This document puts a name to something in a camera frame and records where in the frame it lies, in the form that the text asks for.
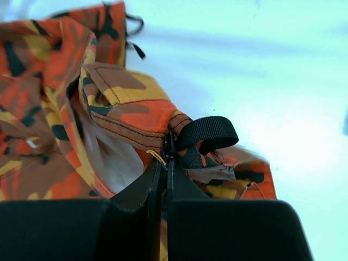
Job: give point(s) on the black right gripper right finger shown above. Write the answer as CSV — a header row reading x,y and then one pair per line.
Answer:
x,y
201,228

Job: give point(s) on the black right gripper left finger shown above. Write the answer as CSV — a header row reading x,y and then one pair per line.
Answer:
x,y
125,227

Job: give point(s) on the orange camouflage trousers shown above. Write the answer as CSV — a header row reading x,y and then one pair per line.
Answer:
x,y
76,124

